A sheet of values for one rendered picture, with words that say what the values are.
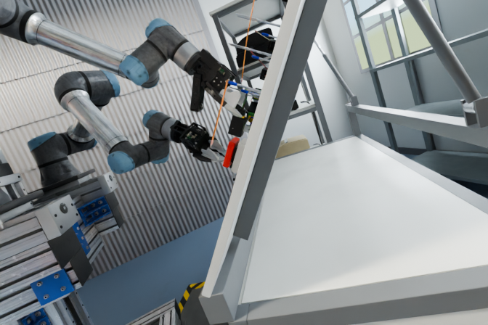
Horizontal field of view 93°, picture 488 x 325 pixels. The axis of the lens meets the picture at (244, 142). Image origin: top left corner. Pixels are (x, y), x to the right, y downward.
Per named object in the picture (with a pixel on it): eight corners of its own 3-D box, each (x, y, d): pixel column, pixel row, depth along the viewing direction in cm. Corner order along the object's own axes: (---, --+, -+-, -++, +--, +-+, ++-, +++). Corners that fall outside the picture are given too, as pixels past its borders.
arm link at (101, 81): (53, 142, 119) (73, 63, 88) (83, 134, 131) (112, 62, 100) (65, 160, 118) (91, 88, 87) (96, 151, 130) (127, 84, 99)
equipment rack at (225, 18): (296, 259, 175) (208, 12, 151) (293, 217, 233) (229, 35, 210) (367, 245, 163) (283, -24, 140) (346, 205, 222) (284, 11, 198)
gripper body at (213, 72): (232, 76, 62) (199, 46, 62) (213, 101, 65) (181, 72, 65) (239, 77, 70) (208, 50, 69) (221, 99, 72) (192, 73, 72)
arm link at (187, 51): (169, 62, 65) (181, 64, 73) (181, 73, 65) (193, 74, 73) (184, 39, 62) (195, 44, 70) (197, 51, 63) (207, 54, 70)
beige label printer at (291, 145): (275, 173, 173) (266, 149, 170) (275, 165, 194) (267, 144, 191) (316, 161, 167) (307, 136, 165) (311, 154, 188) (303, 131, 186)
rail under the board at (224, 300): (209, 325, 47) (197, 297, 46) (263, 162, 161) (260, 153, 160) (234, 321, 45) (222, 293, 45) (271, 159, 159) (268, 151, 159)
